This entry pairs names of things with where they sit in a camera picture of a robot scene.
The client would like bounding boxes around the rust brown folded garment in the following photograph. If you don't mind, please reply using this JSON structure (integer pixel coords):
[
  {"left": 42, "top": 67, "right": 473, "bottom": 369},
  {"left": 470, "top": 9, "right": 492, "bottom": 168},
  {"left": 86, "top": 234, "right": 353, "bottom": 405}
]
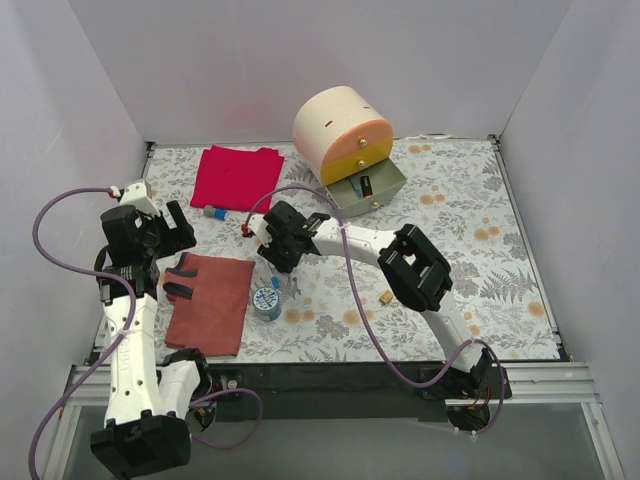
[{"left": 163, "top": 252, "right": 255, "bottom": 357}]

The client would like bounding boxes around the floral patterned table mat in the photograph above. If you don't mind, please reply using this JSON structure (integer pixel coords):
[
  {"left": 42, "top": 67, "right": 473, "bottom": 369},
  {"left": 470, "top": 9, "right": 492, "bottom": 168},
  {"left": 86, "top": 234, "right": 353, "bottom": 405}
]
[{"left": 97, "top": 139, "right": 561, "bottom": 365}]

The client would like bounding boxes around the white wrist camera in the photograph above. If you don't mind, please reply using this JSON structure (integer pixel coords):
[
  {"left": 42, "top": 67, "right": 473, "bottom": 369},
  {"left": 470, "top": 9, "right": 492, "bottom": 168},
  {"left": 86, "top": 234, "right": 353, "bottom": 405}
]
[
  {"left": 241, "top": 215, "right": 272, "bottom": 247},
  {"left": 108, "top": 179, "right": 159, "bottom": 216}
]

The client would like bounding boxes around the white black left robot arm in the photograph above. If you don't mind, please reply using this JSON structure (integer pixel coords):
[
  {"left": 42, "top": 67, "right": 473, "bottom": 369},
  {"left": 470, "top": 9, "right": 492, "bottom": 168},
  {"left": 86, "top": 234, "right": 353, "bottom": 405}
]
[{"left": 90, "top": 201, "right": 213, "bottom": 479}]

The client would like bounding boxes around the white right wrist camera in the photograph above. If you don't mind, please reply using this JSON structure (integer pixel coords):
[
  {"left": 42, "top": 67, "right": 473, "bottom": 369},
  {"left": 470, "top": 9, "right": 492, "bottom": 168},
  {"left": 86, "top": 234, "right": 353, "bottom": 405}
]
[{"left": 241, "top": 215, "right": 272, "bottom": 247}]

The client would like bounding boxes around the red folded cloth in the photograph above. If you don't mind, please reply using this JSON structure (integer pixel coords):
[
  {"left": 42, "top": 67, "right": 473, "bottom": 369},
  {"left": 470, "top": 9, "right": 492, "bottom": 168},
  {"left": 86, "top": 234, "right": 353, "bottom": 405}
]
[{"left": 190, "top": 146, "right": 284, "bottom": 212}]

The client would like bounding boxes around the aluminium frame rail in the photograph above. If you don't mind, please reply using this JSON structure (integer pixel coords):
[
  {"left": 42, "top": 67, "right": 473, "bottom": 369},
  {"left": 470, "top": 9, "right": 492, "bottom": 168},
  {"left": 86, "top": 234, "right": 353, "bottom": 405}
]
[{"left": 42, "top": 362, "right": 624, "bottom": 480}]

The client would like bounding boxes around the blue patterned tape roll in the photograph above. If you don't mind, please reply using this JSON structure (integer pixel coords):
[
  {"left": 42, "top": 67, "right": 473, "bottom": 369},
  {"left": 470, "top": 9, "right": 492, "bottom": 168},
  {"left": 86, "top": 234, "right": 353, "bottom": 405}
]
[{"left": 252, "top": 287, "right": 282, "bottom": 322}]

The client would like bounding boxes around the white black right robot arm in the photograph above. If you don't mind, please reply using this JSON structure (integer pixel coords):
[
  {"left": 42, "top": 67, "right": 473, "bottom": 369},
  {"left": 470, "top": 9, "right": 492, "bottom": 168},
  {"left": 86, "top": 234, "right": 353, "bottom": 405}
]
[{"left": 242, "top": 201, "right": 499, "bottom": 398}]

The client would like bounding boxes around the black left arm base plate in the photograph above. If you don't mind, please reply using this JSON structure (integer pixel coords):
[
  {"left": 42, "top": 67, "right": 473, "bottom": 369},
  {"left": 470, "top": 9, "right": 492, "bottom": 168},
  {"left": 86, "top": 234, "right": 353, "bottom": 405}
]
[{"left": 195, "top": 368, "right": 245, "bottom": 401}]

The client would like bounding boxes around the black orange highlighter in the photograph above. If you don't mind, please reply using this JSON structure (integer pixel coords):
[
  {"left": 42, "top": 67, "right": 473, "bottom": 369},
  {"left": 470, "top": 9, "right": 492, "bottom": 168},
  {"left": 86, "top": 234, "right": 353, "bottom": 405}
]
[{"left": 359, "top": 175, "right": 373, "bottom": 198}]

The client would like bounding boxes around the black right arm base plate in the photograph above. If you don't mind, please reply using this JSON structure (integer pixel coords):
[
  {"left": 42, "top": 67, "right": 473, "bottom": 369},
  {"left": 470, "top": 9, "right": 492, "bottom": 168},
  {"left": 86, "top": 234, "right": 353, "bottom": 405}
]
[{"left": 426, "top": 366, "right": 512, "bottom": 400}]

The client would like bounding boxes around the small brass sharpener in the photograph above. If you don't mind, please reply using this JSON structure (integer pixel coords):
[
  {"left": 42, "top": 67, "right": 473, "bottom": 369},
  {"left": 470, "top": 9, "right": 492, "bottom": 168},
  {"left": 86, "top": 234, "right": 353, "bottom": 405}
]
[{"left": 379, "top": 291, "right": 393, "bottom": 305}]

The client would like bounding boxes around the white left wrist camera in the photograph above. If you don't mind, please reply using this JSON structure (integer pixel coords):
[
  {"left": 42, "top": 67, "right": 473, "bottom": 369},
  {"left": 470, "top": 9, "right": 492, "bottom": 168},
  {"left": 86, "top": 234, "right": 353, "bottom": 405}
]
[{"left": 108, "top": 179, "right": 159, "bottom": 216}]

